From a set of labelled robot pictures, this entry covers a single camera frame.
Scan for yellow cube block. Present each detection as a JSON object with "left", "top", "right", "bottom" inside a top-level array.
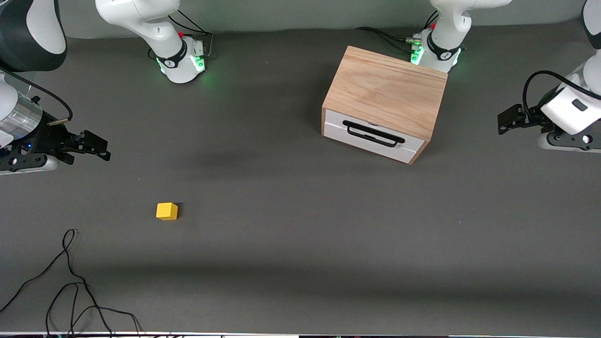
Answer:
[{"left": 156, "top": 202, "right": 179, "bottom": 221}]

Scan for white-fronted wooden drawer black handle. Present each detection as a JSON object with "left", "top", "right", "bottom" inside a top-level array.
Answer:
[{"left": 324, "top": 109, "right": 425, "bottom": 164}]

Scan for light wooden cabinet box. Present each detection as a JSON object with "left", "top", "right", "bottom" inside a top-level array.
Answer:
[{"left": 322, "top": 46, "right": 449, "bottom": 165}]

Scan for black right arm wrist cable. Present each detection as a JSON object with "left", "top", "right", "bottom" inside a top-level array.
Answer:
[{"left": 0, "top": 69, "right": 73, "bottom": 126}]

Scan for thin black loose cable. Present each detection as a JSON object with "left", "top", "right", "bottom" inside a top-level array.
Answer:
[
  {"left": 46, "top": 282, "right": 144, "bottom": 338},
  {"left": 0, "top": 229, "right": 116, "bottom": 338}
]

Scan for black right arm base cables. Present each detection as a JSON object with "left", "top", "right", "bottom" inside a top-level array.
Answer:
[{"left": 167, "top": 9, "right": 214, "bottom": 59}]

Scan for black arm base cables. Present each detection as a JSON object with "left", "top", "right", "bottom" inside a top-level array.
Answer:
[
  {"left": 355, "top": 9, "right": 439, "bottom": 52},
  {"left": 167, "top": 9, "right": 214, "bottom": 59}
]

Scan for black left arm base cables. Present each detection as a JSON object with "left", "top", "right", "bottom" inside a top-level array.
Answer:
[{"left": 355, "top": 9, "right": 439, "bottom": 52}]

